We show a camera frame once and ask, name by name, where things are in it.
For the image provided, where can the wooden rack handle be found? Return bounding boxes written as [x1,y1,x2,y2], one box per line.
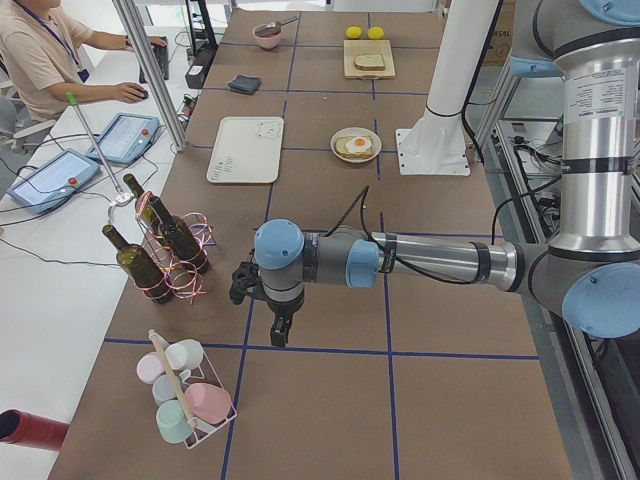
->
[148,329,197,430]

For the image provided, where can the light pink cup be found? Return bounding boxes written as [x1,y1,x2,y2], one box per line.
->
[136,352,165,385]

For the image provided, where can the grey cup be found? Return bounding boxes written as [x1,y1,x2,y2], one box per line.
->
[152,371,189,406]

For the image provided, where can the metal scoop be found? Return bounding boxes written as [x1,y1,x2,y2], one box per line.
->
[255,16,298,37]

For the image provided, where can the front green wine bottle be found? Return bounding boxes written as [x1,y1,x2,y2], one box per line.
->
[102,224,174,304]

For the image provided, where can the mint green cup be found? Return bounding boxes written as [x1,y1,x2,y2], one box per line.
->
[155,399,193,444]

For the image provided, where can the pink bowl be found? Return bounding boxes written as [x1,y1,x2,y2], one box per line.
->
[252,23,282,50]

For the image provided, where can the white wire cup rack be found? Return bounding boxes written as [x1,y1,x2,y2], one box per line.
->
[148,330,237,449]

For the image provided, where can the yellow lemon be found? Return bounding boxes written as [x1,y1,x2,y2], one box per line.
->
[345,26,362,40]
[367,26,385,40]

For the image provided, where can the white cup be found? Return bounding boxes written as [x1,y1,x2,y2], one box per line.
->
[164,339,204,370]

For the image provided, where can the right yellow lemon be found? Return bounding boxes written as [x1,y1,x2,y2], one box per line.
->
[367,26,385,40]

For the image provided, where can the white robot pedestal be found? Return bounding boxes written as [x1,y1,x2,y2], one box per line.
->
[396,0,501,176]

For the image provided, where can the red tube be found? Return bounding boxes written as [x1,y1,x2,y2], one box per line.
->
[1,409,69,451]

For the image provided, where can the white plate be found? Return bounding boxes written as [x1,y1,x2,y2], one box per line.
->
[330,127,382,163]

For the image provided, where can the far blue teach pendant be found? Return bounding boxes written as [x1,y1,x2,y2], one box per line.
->
[97,112,160,165]

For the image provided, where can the left yellow lemon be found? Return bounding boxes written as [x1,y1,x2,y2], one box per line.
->
[345,26,362,40]

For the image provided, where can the fried egg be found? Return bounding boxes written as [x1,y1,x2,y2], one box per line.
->
[345,136,372,155]

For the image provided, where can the wooden cutting board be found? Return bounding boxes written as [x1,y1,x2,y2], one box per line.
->
[343,40,396,79]

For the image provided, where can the metal pole green tip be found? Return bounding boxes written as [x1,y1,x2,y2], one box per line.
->
[65,91,133,224]

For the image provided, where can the near blue teach pendant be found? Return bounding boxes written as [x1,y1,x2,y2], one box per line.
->
[8,149,99,214]

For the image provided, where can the middle green wine bottle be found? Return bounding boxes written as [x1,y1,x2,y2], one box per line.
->
[149,195,209,273]

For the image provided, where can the blue teach pendant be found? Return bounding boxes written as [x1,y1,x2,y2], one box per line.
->
[8,149,99,214]
[97,112,160,165]

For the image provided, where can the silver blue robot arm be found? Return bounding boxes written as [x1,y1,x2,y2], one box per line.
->
[229,1,639,347]

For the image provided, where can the seated person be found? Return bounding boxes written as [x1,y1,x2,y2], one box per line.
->
[1,1,147,121]

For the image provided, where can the white bear tray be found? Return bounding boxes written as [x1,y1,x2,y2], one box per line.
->
[206,116,284,184]

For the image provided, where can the bread slice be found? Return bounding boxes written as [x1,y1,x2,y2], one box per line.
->
[335,135,374,160]
[353,53,386,71]

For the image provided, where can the salmon pink cup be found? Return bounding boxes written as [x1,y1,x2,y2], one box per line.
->
[184,383,232,424]

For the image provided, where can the black box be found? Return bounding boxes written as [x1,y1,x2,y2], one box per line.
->
[185,50,216,90]

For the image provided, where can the green wine bottle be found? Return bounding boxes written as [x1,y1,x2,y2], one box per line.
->
[123,173,161,239]
[149,195,209,273]
[102,224,174,304]

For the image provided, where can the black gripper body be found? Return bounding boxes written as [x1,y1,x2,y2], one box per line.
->
[229,261,304,325]

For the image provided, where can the aluminium frame post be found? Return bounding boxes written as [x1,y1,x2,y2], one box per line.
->
[112,0,187,152]

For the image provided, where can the rear green wine bottle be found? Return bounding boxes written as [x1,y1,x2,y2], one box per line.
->
[123,173,161,239]

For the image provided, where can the copper wire bottle rack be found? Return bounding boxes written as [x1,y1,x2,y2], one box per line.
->
[136,212,216,302]

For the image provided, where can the grey folded cloth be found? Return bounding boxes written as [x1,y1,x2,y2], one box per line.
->
[228,74,262,95]

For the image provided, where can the black keyboard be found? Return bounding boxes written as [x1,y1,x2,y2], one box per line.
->
[151,36,169,80]

